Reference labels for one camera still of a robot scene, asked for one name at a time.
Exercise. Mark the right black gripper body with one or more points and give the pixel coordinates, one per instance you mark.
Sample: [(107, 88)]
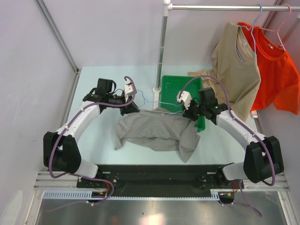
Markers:
[(195, 110)]

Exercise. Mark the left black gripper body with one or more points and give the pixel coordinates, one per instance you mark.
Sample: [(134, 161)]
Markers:
[(119, 100)]

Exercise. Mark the light blue hanger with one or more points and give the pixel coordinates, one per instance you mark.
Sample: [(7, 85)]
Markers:
[(159, 103)]

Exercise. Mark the grey t shirt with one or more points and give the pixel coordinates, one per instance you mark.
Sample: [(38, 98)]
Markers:
[(159, 130)]

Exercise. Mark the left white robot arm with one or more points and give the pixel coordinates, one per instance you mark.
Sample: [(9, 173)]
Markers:
[(60, 148)]

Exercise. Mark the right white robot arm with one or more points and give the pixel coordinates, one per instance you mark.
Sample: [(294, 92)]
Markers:
[(263, 158)]

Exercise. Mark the beige t shirt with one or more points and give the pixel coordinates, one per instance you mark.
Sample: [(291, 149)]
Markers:
[(235, 76)]

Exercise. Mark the orange t shirt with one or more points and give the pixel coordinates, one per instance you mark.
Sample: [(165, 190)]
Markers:
[(280, 79)]

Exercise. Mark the green plastic bin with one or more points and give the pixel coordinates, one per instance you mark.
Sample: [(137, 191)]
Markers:
[(171, 85)]

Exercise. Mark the metal clothes rack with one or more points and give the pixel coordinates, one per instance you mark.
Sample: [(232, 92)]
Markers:
[(168, 6)]

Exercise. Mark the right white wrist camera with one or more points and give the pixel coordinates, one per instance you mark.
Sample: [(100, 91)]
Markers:
[(184, 98)]

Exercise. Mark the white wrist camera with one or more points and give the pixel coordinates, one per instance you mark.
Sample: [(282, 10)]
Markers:
[(184, 98), (129, 90)]

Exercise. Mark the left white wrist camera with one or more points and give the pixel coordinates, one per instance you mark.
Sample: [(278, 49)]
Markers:
[(129, 90)]

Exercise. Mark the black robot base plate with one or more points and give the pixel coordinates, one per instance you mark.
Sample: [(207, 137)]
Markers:
[(158, 181)]

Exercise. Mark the aluminium corner post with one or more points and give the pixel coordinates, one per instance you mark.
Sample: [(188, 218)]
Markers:
[(61, 43)]

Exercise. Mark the aluminium frame rail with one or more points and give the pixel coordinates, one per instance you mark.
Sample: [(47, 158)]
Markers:
[(45, 181)]

